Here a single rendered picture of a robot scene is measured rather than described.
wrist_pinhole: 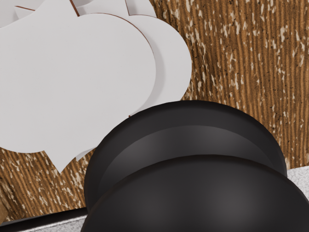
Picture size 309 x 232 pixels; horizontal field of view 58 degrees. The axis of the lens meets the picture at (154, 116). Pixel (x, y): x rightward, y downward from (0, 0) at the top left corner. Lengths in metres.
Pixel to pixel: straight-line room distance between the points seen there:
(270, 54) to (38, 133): 0.20
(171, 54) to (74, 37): 0.07
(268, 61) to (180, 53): 0.09
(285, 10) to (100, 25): 0.15
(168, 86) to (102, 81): 0.05
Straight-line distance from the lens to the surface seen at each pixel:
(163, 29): 0.21
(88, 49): 0.21
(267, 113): 0.29
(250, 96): 0.27
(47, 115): 0.23
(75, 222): 0.37
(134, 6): 0.22
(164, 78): 0.22
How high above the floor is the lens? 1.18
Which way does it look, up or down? 67 degrees down
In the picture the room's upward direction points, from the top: 176 degrees clockwise
